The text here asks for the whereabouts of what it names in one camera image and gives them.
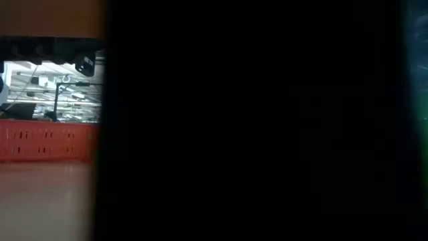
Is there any dark background monitor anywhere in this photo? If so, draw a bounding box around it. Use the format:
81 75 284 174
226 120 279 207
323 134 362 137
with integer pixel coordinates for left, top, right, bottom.
0 102 37 121

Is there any wooden shelf with black frame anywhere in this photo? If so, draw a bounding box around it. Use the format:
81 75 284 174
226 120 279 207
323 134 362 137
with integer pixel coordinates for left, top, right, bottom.
0 0 407 241

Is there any large orange plastic basket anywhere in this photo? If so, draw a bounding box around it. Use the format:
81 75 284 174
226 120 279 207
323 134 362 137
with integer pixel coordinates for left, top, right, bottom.
0 118 101 163

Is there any black background stand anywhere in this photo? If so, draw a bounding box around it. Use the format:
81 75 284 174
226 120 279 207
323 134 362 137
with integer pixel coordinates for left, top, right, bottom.
52 81 103 122

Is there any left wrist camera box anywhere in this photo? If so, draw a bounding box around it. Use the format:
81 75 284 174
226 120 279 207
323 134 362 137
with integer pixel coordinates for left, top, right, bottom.
74 50 98 78

